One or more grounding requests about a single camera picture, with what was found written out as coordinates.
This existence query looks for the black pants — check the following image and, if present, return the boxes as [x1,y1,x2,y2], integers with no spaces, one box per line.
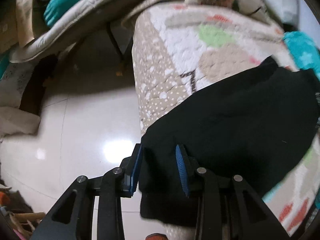
[139,57,319,227]

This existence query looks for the beige padded cushion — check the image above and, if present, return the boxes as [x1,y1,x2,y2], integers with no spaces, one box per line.
[9,0,141,63]

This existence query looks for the patterned quilted bedspread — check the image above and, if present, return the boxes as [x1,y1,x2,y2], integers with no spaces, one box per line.
[123,0,319,237]

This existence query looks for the teal star fleece blanket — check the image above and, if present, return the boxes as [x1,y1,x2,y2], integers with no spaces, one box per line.
[283,31,319,78]

